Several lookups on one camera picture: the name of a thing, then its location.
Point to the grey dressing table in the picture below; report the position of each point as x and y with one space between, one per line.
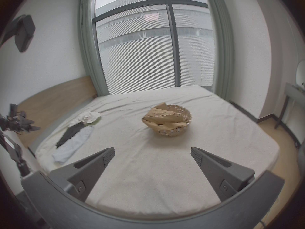
293 92

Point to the tan shorts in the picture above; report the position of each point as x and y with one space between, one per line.
162 119

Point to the round mirror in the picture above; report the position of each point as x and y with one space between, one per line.
301 73

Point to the round woven basket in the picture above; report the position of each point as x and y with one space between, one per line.
181 125

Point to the black garment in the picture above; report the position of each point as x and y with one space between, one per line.
70 133

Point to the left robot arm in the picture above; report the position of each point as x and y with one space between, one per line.
22 168

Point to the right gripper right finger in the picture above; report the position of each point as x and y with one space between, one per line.
226 173

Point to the pale blue garment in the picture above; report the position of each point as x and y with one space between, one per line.
71 144

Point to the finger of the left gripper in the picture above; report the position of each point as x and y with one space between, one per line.
33 128
27 122

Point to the window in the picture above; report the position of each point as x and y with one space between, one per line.
143 56

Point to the bed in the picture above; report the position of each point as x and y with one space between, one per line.
154 163

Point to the grey-green curtain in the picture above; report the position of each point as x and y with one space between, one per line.
221 44
93 56

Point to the white garment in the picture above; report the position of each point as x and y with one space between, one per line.
88 117

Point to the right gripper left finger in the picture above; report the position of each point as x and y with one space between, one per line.
81 173

